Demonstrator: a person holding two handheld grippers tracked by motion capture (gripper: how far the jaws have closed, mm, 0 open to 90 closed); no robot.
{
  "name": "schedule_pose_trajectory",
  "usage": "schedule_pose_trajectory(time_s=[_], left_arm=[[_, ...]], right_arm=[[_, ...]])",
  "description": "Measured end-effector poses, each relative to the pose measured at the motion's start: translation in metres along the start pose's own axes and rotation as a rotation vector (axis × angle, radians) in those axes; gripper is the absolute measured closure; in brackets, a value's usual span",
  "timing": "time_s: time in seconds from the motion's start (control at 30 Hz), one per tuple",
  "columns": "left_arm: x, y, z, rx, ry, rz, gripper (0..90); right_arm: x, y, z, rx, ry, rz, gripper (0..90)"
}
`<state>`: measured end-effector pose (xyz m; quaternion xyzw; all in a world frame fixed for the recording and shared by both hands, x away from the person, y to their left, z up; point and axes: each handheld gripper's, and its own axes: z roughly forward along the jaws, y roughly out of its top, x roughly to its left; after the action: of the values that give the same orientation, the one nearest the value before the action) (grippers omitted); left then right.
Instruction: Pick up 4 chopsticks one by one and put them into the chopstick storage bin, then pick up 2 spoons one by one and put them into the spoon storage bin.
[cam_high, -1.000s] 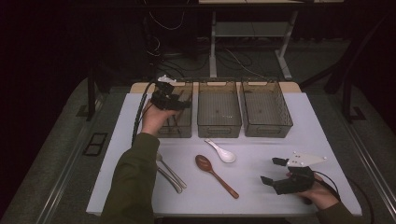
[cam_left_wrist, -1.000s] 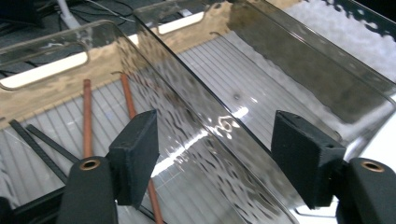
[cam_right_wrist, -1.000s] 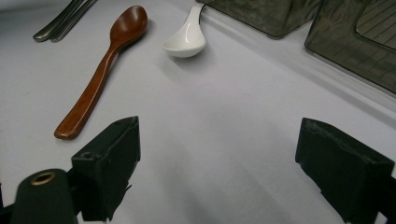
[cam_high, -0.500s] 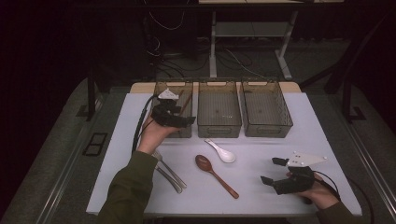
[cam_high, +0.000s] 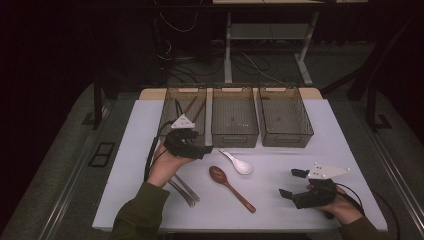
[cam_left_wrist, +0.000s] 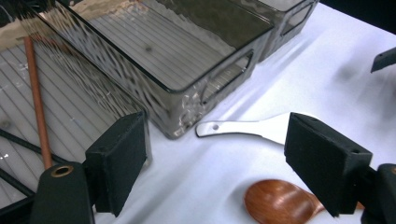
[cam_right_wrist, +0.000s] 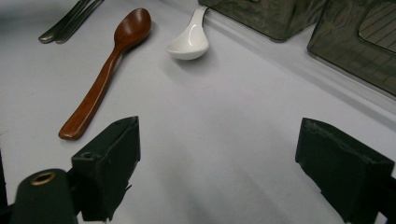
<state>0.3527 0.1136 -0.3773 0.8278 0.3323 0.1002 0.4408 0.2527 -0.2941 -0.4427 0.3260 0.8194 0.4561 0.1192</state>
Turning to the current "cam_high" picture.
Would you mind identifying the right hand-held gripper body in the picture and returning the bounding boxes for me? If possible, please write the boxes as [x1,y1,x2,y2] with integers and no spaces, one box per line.
[293,162,352,210]

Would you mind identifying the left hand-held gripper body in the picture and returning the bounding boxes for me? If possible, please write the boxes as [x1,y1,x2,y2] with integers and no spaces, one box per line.
[164,114,201,160]

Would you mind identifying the brown wooden chopstick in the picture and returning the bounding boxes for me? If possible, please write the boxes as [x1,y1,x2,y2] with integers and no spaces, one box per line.
[182,95,199,115]
[191,100,207,124]

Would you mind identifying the brown wooden spoon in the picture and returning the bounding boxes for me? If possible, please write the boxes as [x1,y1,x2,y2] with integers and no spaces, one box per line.
[208,165,257,214]

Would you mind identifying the grey translucent plastic basket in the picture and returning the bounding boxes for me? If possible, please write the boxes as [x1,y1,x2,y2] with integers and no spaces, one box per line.
[156,87,208,149]
[258,85,315,148]
[210,86,260,149]

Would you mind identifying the white ceramic spoon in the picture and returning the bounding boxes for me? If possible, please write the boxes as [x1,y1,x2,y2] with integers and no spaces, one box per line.
[218,148,254,176]

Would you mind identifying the person's right hand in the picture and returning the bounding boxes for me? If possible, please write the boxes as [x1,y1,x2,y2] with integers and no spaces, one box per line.
[318,186,364,226]

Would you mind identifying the person's left hand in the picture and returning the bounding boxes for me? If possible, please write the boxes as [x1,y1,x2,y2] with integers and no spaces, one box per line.
[147,143,194,189]

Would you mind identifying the silver metal chopsticks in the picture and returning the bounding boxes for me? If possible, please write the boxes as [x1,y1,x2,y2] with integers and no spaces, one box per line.
[167,179,196,208]

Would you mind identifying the white table mat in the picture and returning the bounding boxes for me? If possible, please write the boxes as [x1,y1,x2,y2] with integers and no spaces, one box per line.
[92,98,389,233]

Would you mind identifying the black metal stand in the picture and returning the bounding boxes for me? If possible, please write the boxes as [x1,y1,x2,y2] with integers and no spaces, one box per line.
[365,66,394,132]
[81,71,112,132]

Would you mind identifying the left hand-held gripper cable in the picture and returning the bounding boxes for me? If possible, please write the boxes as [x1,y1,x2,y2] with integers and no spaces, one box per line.
[143,120,174,183]

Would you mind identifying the hand-held gripper cable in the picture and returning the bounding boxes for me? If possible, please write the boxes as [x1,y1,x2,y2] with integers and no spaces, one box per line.
[143,120,174,183]
[334,182,366,216]

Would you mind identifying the right hand-held gripper cable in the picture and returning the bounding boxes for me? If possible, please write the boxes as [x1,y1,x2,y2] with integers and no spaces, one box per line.
[334,182,366,216]

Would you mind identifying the black floor cable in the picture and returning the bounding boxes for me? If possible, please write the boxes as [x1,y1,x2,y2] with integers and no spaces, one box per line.
[370,189,403,240]

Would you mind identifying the metal floor rail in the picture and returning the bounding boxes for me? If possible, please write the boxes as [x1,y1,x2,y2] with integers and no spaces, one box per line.
[369,129,424,231]
[43,129,101,240]

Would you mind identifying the tangle of floor cables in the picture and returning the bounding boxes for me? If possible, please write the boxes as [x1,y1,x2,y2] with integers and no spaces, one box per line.
[153,0,291,86]

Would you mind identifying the white metal desk frame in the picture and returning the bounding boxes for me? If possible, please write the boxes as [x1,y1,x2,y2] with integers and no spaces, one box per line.
[212,0,369,87]

